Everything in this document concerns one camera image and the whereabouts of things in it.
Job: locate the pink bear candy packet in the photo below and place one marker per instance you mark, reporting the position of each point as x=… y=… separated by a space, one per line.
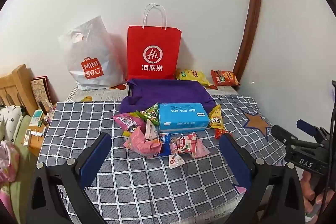
x=202 y=150

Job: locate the black yellow snack packet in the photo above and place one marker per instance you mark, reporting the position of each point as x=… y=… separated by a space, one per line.
x=130 y=131

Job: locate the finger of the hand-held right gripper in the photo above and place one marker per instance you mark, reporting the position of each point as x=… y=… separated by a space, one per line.
x=307 y=126
x=281 y=132

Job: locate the wooden nightstand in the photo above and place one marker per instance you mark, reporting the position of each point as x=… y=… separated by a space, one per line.
x=38 y=138

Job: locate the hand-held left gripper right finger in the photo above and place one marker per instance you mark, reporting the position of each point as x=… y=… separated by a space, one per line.
x=235 y=161

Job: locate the red chips bag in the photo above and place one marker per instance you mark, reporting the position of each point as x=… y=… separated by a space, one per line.
x=224 y=77

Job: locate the green snack packet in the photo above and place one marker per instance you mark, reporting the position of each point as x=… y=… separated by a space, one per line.
x=149 y=113

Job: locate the crumpled pink snack packet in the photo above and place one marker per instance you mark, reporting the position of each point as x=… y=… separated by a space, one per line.
x=141 y=145

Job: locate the white spotted bedding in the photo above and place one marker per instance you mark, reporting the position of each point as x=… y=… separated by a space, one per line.
x=9 y=120

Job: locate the white pink snack packet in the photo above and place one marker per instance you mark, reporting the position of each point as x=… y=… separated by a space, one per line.
x=151 y=130

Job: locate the yellow chips bag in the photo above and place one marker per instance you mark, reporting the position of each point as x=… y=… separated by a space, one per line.
x=193 y=77

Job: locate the red paper bag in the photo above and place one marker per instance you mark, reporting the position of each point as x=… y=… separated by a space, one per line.
x=153 y=56

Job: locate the brown wooden door frame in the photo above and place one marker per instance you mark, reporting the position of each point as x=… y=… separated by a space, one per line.
x=253 y=3

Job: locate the blue tissue box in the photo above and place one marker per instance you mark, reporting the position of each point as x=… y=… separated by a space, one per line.
x=183 y=117

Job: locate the pink cartoon snack packet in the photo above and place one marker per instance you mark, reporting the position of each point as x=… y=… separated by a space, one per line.
x=128 y=121

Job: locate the person's right hand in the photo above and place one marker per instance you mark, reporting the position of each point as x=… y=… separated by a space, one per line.
x=309 y=188

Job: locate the blue snack packet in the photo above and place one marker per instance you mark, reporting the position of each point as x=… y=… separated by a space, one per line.
x=166 y=144

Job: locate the wooden headboard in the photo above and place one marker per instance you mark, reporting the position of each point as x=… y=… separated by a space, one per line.
x=18 y=87

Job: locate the green blanket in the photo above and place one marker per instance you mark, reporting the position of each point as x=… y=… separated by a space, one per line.
x=19 y=182

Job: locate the patterned book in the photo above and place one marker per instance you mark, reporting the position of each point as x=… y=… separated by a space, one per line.
x=39 y=91

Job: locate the pink floral bedding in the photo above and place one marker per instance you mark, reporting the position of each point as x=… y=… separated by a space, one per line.
x=8 y=161

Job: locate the grey checked cloth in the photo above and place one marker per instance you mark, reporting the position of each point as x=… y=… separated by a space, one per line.
x=86 y=119

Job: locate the purple cloth bin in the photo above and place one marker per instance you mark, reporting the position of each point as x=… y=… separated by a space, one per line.
x=168 y=91

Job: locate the white remote control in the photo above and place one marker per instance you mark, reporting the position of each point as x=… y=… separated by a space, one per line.
x=27 y=137

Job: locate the small white candy packet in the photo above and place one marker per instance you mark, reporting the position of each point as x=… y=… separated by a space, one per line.
x=175 y=161

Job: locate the white plastic shopping bag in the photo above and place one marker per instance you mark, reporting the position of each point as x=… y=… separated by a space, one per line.
x=92 y=56

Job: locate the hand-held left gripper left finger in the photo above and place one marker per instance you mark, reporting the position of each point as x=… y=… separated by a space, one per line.
x=95 y=158

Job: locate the red pink candy packet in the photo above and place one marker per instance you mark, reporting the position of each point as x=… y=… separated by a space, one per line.
x=183 y=144

